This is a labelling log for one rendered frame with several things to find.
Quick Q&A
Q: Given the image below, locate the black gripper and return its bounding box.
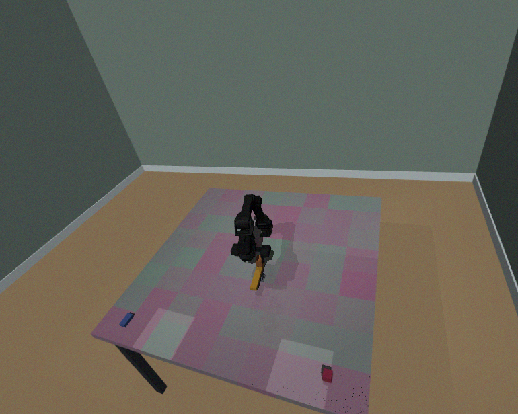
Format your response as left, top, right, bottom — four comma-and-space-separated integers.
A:
231, 237, 271, 263

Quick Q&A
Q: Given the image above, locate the orange-yellow bar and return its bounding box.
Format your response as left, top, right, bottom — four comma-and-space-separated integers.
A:
250, 255, 265, 291

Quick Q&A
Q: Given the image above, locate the blue block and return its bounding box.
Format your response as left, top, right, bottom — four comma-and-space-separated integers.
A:
119, 313, 134, 327

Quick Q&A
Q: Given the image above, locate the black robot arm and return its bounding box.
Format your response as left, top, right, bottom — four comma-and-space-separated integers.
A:
234, 194, 272, 262

